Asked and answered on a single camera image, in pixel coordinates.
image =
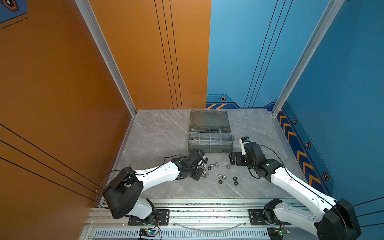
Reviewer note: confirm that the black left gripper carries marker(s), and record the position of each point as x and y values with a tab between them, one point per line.
199	174

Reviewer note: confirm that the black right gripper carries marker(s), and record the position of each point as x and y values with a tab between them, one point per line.
238	158

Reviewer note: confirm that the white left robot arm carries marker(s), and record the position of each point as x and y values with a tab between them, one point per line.
122	194

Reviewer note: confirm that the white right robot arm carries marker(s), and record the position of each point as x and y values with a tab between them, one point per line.
325	217

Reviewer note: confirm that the grey plastic organizer box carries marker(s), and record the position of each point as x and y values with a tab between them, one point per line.
210	132

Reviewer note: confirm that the green circuit board left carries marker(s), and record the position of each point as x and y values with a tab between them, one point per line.
148	234

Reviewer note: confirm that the green circuit board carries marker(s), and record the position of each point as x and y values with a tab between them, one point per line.
278	234
148	234

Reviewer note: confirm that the green circuit board right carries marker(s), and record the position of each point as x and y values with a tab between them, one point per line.
278	234

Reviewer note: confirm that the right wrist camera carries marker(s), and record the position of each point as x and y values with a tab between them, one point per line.
243	141

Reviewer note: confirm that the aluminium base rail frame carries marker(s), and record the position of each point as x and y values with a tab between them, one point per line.
192	219

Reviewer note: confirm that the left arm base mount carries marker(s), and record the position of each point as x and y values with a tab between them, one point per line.
145	212

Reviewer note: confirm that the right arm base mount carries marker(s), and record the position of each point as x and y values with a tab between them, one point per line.
266	215

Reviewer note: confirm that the aluminium corner post right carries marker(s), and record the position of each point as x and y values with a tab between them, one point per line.
318	34

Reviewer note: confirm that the aluminium corner post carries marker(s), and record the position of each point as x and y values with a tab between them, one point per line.
104	49
318	34

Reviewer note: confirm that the aluminium corner post left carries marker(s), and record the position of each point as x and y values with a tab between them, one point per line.
104	49

